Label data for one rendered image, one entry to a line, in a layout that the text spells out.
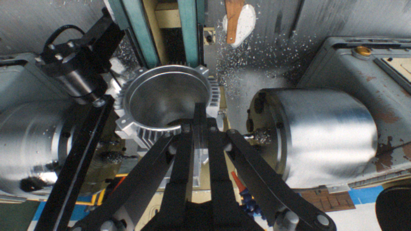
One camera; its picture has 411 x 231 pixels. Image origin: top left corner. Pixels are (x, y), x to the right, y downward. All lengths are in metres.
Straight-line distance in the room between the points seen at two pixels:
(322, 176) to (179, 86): 0.36
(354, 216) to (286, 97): 6.03
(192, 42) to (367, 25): 0.51
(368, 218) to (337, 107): 6.14
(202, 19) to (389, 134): 0.42
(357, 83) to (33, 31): 0.83
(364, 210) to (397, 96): 6.05
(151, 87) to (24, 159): 0.27
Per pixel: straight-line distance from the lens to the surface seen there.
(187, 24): 0.31
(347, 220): 6.16
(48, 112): 0.43
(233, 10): 0.42
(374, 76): 0.50
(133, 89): 0.31
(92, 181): 0.45
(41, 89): 0.65
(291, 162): 0.30
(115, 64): 0.55
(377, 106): 0.46
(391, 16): 0.68
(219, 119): 0.27
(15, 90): 0.61
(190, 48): 0.33
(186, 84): 0.35
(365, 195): 6.59
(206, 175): 0.45
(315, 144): 0.32
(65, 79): 0.28
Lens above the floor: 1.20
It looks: 35 degrees down
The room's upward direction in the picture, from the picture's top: 177 degrees clockwise
